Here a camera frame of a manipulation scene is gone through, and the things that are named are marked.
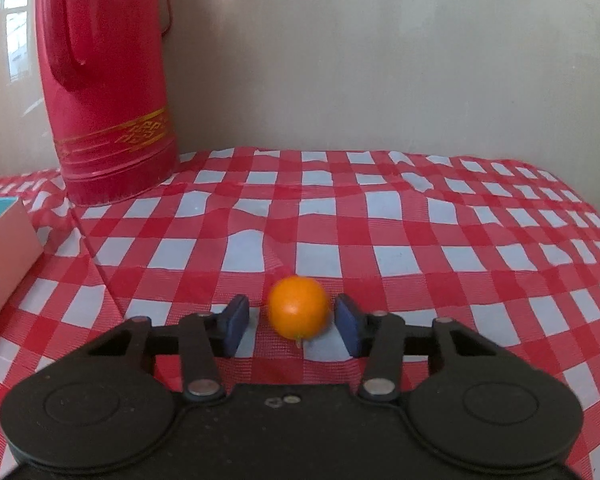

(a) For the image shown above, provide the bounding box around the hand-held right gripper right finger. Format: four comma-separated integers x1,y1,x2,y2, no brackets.
334,294,503,403

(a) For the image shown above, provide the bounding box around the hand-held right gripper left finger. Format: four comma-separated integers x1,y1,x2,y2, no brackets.
85,294,251,403

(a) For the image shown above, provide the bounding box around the orange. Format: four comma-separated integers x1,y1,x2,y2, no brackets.
267,275,331,348

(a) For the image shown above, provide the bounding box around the colourful cardboard box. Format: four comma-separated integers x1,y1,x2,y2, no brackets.
0,197,44,342

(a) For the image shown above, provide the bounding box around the red white checked tablecloth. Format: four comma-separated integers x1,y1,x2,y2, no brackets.
0,147,600,480

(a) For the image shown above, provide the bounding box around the red thermos flask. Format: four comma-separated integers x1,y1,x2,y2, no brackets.
32,0,178,206

